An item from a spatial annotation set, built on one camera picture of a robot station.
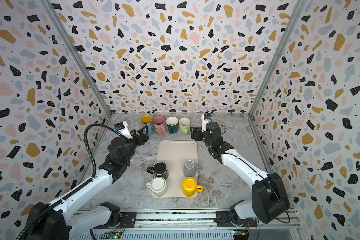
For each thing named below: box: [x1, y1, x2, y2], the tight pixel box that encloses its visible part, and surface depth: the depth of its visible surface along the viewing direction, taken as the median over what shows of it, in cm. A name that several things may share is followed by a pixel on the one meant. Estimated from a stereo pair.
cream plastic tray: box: [150, 140, 199, 199], surface depth 92 cm
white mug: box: [145, 176, 167, 197], surface depth 80 cm
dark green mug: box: [166, 116, 179, 134], surface depth 105 cm
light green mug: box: [178, 117, 191, 135], surface depth 106 cm
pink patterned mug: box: [153, 115, 167, 135], surface depth 105 cm
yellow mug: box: [182, 176, 205, 197], surface depth 78 cm
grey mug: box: [183, 160, 198, 178], surface depth 85 cm
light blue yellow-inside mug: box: [140, 115, 154, 135], surface depth 105 cm
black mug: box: [146, 161, 169, 180], surface depth 84 cm
